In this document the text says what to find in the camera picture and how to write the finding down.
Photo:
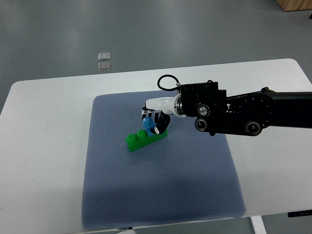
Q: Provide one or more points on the long green block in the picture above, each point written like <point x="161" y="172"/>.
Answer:
<point x="141" y="139"/>

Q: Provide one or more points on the upper metal floor plate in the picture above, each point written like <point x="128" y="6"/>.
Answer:
<point x="104" y="56"/>

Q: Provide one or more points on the wooden box corner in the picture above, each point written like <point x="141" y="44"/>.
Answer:
<point x="294" y="5"/>

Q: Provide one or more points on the small blue block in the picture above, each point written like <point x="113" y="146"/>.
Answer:
<point x="148" y="125"/>

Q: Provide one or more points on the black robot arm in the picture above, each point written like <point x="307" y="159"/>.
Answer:
<point x="244" y="114"/>

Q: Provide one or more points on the black table control panel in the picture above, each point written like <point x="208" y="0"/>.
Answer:
<point x="300" y="213"/>

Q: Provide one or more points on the white table leg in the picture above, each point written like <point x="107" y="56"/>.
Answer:
<point x="258" y="225"/>

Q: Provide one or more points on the blue grey mesh mat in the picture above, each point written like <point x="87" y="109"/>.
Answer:
<point x="186" y="176"/>

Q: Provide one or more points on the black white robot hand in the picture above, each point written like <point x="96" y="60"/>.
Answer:
<point x="162" y="107"/>

